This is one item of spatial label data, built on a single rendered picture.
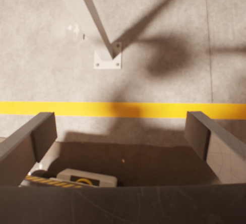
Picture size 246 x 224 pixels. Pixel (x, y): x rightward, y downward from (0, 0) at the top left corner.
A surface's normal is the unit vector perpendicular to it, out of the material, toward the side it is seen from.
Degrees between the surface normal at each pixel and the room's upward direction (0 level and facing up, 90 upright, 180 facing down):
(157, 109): 0
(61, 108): 0
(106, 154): 0
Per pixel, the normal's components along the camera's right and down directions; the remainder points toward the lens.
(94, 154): -0.11, -0.13
